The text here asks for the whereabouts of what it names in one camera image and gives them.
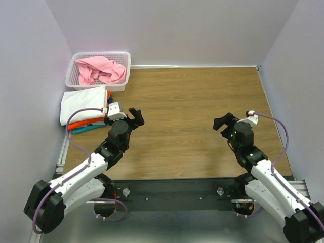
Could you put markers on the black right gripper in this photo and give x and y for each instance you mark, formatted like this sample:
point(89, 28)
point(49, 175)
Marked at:
point(227, 119)

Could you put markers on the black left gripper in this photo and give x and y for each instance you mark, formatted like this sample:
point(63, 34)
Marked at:
point(137, 121)

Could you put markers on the white t shirt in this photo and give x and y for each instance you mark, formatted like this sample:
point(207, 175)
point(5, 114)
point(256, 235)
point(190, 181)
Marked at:
point(75, 100)

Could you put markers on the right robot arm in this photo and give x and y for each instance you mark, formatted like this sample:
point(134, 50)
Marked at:
point(301, 219)

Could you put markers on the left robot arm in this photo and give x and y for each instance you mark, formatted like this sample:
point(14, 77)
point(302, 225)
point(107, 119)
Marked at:
point(50, 202)

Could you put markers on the folded blue t shirt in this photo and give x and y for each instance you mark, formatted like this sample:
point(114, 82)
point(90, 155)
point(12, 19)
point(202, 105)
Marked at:
point(110, 99)

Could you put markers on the folded teal t shirt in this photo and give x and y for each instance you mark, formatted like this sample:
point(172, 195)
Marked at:
point(86, 129)

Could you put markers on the white plastic laundry basket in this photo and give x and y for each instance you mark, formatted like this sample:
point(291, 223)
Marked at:
point(120, 57)

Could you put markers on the pink t shirt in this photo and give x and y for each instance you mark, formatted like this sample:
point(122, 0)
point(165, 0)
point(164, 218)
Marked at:
point(99, 67)

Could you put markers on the folded orange t shirt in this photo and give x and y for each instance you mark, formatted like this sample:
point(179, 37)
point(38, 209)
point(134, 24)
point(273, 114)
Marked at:
point(85, 115)

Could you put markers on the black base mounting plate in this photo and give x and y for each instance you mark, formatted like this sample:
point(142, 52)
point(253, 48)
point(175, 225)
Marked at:
point(180, 194)

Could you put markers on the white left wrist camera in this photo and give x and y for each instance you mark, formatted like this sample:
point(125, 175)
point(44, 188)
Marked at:
point(114, 111)

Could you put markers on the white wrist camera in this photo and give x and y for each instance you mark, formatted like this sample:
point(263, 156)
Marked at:
point(251, 118)
point(114, 111)

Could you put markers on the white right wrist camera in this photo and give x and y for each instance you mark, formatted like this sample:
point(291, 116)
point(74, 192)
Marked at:
point(251, 118)

